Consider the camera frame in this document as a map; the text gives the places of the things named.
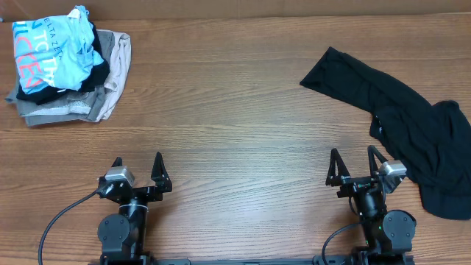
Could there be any black folded garment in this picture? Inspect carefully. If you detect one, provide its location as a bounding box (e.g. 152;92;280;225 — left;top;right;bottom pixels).
15;24;110;105

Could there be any black shirt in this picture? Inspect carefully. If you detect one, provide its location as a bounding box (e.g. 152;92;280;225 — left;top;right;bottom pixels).
300;47;470;220

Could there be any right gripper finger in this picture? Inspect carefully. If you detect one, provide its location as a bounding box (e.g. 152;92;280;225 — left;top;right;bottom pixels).
327;148;350;179
367;145;387;173

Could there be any light blue printed shirt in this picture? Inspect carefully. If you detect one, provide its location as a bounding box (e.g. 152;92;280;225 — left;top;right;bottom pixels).
12;5;104;94

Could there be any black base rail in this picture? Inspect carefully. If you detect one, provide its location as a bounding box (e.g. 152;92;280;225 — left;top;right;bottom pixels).
90;255;415;265

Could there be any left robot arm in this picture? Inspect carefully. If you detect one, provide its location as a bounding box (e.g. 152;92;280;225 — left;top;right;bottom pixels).
97;153;172;265

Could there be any beige folded garment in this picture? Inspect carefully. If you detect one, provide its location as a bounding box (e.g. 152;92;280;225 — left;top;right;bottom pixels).
96;29;132;121

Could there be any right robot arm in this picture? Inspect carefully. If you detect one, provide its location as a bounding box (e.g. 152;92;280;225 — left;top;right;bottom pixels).
321;146;417;265

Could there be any grey folded garment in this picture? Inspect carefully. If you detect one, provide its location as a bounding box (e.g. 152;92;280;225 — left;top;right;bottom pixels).
6;33;114;127

